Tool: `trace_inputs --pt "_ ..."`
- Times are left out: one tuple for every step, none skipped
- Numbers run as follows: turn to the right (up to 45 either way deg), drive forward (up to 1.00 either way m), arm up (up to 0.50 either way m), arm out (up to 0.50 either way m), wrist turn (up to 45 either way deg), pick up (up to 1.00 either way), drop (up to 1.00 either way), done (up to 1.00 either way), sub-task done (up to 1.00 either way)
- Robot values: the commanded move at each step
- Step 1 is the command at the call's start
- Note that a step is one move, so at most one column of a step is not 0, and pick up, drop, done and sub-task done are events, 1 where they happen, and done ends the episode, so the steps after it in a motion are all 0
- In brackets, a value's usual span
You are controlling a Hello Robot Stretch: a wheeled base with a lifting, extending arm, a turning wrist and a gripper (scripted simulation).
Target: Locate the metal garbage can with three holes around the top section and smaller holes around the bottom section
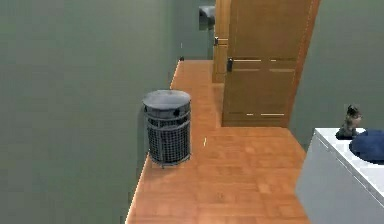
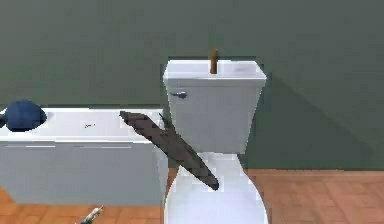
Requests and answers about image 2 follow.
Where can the white toilet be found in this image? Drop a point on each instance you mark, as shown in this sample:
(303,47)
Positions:
(213,116)

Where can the small grey bottle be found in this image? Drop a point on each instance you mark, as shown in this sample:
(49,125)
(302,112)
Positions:
(92,216)

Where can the dark grey long flat object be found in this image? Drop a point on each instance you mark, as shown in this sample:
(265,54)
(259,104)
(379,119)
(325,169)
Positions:
(170,144)

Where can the dark blue round object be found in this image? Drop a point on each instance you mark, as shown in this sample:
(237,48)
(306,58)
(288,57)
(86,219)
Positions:
(22,115)

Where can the white low cabinet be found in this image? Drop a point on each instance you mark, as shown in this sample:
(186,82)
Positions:
(80,170)

